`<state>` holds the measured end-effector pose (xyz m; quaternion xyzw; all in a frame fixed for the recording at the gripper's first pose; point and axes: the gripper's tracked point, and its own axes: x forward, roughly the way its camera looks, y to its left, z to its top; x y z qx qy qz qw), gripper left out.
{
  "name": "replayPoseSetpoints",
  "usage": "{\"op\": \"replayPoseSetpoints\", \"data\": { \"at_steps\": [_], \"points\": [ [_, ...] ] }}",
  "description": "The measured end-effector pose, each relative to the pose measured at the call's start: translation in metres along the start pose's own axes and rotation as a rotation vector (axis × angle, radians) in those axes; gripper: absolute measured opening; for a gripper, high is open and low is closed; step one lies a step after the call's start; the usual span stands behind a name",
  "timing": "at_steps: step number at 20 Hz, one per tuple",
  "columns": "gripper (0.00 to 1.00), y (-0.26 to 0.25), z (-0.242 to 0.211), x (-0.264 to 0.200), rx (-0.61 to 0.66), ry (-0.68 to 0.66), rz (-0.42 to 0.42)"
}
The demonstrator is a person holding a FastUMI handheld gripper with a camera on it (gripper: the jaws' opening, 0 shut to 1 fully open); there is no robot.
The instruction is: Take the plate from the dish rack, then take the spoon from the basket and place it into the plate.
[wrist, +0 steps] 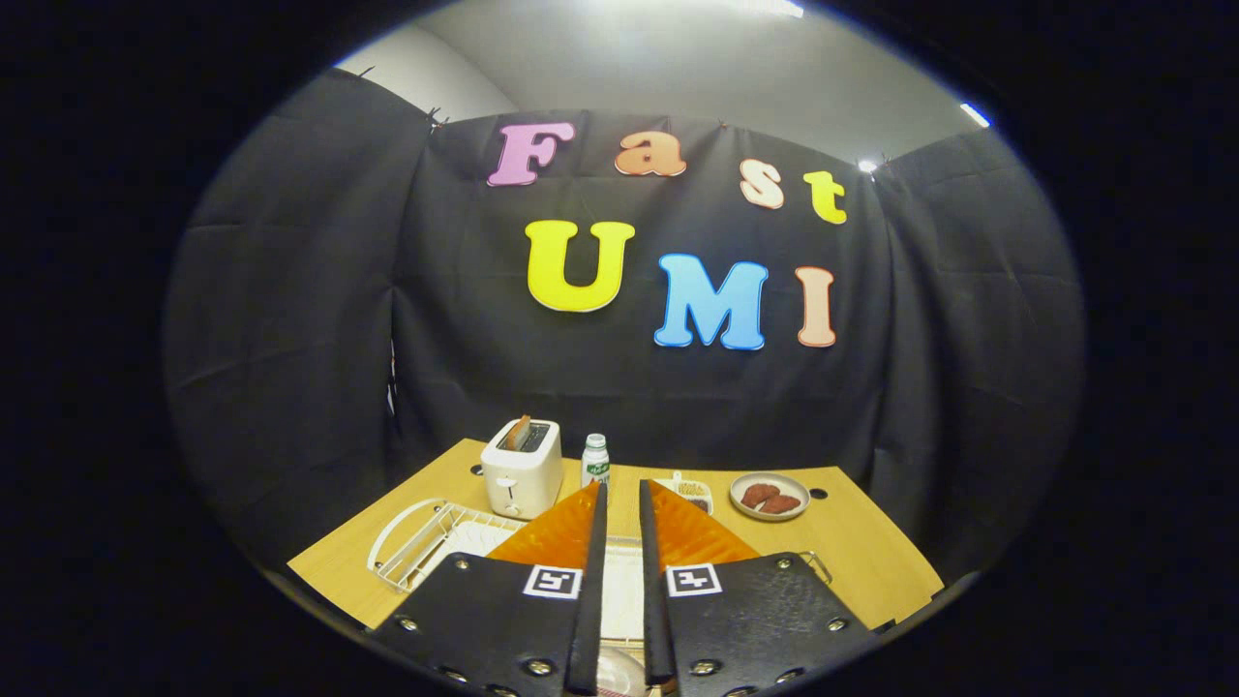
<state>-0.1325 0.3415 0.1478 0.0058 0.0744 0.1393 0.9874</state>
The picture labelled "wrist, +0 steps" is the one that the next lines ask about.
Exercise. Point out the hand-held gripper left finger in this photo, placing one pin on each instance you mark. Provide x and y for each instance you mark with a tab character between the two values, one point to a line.
494	620

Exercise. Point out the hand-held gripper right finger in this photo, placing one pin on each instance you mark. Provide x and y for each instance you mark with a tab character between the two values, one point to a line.
755	620

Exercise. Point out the cream white plate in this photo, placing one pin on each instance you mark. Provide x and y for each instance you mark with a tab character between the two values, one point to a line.
621	668

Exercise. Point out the white divided condiment dish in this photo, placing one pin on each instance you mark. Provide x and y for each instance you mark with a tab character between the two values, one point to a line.
707	499

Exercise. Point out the small grey meat dish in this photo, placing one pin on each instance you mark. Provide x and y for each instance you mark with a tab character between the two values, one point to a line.
799	489

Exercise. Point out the brown meat patty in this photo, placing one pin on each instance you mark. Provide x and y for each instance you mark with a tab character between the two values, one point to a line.
760	495
783	503

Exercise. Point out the white toaster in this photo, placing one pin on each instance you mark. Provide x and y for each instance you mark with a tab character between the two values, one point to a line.
523	479

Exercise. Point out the yellow beans pile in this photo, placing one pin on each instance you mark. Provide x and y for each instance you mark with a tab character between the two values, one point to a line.
691	489

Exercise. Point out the white bottle green label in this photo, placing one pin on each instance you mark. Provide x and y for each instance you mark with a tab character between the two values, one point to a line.
596	469

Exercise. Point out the brown toast slice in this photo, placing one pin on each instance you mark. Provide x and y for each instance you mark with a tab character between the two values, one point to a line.
519	433

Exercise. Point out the black backdrop cloth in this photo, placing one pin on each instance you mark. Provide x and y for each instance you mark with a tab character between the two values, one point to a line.
920	387

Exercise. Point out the ceiling light strip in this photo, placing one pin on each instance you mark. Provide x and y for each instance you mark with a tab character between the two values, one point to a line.
975	114

